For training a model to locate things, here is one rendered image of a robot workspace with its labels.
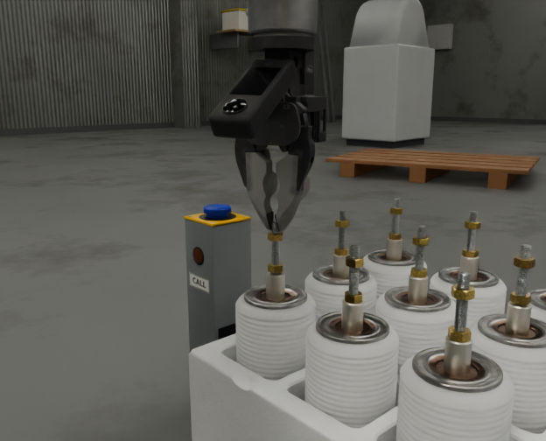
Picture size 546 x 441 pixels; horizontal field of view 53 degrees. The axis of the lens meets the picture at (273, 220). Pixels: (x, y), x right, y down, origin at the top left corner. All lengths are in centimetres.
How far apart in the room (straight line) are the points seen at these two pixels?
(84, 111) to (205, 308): 713
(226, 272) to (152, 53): 773
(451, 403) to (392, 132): 475
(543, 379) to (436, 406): 14
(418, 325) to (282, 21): 36
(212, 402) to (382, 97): 469
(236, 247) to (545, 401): 42
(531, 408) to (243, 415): 29
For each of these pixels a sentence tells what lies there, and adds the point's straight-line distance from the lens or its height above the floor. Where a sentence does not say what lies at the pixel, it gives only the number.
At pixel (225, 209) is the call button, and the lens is 77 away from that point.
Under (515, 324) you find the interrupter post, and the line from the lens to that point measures 60.
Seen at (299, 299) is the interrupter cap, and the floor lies 25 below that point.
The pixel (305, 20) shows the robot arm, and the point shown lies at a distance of 60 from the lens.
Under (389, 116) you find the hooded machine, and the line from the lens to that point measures 518.
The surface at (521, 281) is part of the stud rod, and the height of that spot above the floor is 31.
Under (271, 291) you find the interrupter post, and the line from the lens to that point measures 64.
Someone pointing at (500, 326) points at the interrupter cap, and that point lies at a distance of 62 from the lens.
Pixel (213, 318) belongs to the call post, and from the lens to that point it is 79.
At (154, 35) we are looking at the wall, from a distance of 848.
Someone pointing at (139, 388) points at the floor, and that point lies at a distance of 99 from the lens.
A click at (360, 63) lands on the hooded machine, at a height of 77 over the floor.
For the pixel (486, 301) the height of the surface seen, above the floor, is 24.
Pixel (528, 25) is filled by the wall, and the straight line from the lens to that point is 1055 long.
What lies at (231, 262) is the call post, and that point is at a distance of 78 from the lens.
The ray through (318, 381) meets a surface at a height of 21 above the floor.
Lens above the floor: 49
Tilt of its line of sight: 13 degrees down
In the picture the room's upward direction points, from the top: straight up
